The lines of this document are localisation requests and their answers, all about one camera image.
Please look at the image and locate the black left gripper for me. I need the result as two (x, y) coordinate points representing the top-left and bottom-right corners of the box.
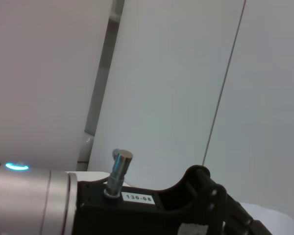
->
(74, 165), (228, 235)

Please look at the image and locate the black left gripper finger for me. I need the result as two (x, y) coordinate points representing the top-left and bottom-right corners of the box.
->
(223, 192), (274, 235)

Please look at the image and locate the clear green-zip document bag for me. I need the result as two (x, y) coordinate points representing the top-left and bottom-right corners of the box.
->
(237, 202), (294, 235)

